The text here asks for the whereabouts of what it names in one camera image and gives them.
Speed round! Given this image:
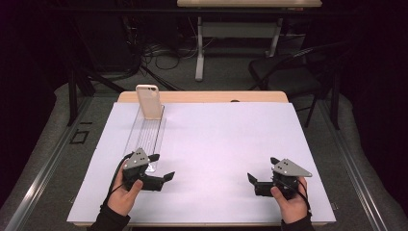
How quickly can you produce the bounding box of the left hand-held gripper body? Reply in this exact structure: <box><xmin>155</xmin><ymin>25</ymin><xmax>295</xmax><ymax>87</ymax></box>
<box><xmin>121</xmin><ymin>147</ymin><xmax>166</xmax><ymax>193</ymax></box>

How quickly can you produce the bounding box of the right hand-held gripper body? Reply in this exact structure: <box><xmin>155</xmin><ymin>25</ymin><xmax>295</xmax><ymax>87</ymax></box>
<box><xmin>254</xmin><ymin>158</ymin><xmax>314</xmax><ymax>200</ymax></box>

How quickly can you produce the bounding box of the clear plastic packaging tray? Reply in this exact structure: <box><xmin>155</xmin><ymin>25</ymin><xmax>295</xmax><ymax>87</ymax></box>
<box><xmin>122</xmin><ymin>104</ymin><xmax>167</xmax><ymax>174</ymax></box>

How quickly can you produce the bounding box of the beige phone case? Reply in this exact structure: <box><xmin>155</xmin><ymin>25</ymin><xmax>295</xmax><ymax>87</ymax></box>
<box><xmin>135</xmin><ymin>84</ymin><xmax>164</xmax><ymax>121</ymax></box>

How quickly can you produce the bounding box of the person's right hand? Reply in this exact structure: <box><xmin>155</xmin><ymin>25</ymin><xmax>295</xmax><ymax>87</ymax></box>
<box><xmin>269</xmin><ymin>176</ymin><xmax>311</xmax><ymax>225</ymax></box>

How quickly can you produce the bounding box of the person's left hand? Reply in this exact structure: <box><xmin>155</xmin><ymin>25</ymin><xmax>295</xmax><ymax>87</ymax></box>
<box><xmin>106</xmin><ymin>162</ymin><xmax>144</xmax><ymax>217</ymax></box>

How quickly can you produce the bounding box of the white table sheet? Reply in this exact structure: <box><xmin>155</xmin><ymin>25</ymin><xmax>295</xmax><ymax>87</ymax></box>
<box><xmin>66</xmin><ymin>101</ymin><xmax>337</xmax><ymax>225</ymax></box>

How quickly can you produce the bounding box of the wooden table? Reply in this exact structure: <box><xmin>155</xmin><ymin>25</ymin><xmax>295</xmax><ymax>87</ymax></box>
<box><xmin>76</xmin><ymin>90</ymin><xmax>331</xmax><ymax>228</ymax></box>

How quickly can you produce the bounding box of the black folding chair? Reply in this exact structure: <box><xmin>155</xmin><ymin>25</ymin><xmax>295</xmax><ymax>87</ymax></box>
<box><xmin>247</xmin><ymin>41</ymin><xmax>351</xmax><ymax>130</ymax></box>

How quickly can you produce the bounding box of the black metal stand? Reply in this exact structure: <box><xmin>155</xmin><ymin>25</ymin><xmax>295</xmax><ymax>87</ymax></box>
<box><xmin>65</xmin><ymin>18</ymin><xmax>129</xmax><ymax>127</ymax></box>

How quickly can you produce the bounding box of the white desk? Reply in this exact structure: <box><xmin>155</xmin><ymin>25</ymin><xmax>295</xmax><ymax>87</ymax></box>
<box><xmin>176</xmin><ymin>0</ymin><xmax>323</xmax><ymax>83</ymax></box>

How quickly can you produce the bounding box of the black wrist cord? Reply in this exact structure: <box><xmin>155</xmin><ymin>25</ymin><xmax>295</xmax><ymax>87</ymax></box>
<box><xmin>275</xmin><ymin>176</ymin><xmax>313</xmax><ymax>216</ymax></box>
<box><xmin>102</xmin><ymin>153</ymin><xmax>135</xmax><ymax>207</ymax></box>

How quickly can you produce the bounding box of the metal floor rail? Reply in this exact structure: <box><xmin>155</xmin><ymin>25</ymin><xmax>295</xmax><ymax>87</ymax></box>
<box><xmin>3</xmin><ymin>95</ymin><xmax>94</xmax><ymax>231</ymax></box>
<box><xmin>316</xmin><ymin>99</ymin><xmax>391</xmax><ymax>231</ymax></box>

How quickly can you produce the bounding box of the bundle of floor cables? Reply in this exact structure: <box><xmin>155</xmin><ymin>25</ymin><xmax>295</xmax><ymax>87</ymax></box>
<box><xmin>140</xmin><ymin>38</ymin><xmax>201</xmax><ymax>72</ymax></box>

